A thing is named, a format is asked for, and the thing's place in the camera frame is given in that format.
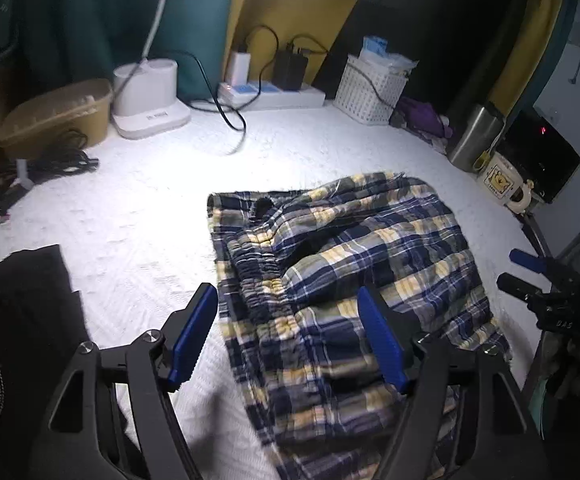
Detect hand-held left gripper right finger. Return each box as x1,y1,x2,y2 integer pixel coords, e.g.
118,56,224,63
357,286,550,480

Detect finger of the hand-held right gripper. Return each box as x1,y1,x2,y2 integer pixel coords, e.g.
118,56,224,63
497,272,553,306
508,249,555,273

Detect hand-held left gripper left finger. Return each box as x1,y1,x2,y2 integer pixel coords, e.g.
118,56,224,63
35,283,219,480

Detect blue yellow plaid pants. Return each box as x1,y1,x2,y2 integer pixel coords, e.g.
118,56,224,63
206,171,513,480

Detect person's right hand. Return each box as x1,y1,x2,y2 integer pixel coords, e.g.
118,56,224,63
540,332,580,401

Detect cream bear print mug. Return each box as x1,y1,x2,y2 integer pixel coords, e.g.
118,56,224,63
476,152,535,213

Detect black electronic device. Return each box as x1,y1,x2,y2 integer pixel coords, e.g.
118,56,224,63
494,110,580,204

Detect stainless steel tumbler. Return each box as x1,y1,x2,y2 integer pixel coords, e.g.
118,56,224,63
446,102,505,173

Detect purple cloth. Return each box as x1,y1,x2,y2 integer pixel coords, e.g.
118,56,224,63
392,96,454,143

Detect black cloth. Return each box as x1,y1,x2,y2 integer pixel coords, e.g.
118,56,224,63
0,244,136,480

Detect yellow curtain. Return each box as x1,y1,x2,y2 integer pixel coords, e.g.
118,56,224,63
484,0,568,106
220,0,378,88

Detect white plastic basket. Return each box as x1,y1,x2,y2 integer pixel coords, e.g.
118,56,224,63
333,54,411,126

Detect teal curtain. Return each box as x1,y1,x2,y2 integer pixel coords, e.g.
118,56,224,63
534,0,578,101
0,0,238,106

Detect white desk lamp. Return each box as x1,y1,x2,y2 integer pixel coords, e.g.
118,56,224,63
111,0,191,140

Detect black curtain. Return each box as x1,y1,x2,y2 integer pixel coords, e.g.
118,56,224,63
315,0,540,121

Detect blue plastic bag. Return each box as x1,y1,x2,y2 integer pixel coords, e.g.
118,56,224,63
361,36,417,72

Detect white power strip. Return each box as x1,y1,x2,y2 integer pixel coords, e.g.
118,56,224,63
218,82,327,111

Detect tan lidded container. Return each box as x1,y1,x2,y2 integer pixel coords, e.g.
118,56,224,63
0,78,114,161

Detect white charger plug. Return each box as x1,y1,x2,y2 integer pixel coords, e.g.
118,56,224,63
227,50,251,88

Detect black power adapter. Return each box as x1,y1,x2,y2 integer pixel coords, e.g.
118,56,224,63
274,50,308,91

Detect black lamp power cable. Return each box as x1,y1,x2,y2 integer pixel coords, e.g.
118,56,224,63
167,25,281,158

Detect coiled black cable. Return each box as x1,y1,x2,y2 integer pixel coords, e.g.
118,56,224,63
0,132,101,223

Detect black adapter cable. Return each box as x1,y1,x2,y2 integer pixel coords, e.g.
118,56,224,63
290,34,405,111

